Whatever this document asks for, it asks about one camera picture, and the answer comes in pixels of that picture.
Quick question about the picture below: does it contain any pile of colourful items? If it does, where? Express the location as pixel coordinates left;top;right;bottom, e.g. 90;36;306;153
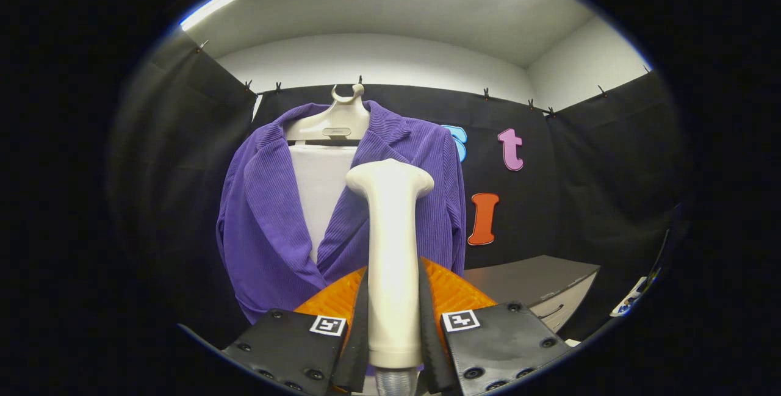
610;228;672;319

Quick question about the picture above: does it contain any white garment steamer head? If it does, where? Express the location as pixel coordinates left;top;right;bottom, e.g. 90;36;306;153
345;159;435;369

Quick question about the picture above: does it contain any beige plastic hanger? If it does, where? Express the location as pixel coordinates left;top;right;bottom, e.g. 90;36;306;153
284;83;372;146

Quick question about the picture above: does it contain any purple corduroy jacket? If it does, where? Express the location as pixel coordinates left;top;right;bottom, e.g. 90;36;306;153
215;100;467;325

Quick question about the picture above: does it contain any row of black clips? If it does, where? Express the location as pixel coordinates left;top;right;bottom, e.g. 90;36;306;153
195;39;653;119

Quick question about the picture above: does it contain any grey steamer hose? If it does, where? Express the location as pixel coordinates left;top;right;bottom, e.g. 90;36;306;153
373;367;420;396

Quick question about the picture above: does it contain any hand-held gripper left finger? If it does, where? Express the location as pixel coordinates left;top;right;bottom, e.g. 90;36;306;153
221;265;371;396

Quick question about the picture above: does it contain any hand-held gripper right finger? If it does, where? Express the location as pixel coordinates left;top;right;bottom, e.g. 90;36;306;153
418;256;574;396

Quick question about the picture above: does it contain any ceiling light strip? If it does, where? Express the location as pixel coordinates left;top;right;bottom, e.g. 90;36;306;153
179;0;237;32

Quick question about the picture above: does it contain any white cabinet with grey top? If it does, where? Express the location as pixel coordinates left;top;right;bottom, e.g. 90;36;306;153
462;254;602;334

